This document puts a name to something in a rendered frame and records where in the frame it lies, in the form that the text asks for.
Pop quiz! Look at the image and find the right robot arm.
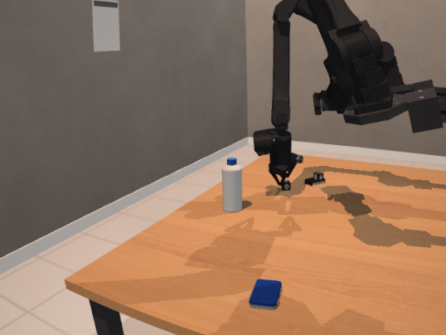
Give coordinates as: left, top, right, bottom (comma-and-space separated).
253, 0, 404, 164

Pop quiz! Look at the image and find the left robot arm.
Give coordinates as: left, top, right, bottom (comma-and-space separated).
306, 0, 393, 115

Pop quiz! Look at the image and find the grey bottle with blue cap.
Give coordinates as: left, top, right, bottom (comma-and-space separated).
221, 158, 242, 212

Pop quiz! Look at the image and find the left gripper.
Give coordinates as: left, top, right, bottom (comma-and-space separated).
313, 90, 356, 115

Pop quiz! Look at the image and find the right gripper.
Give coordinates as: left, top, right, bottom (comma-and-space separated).
269, 148, 298, 186

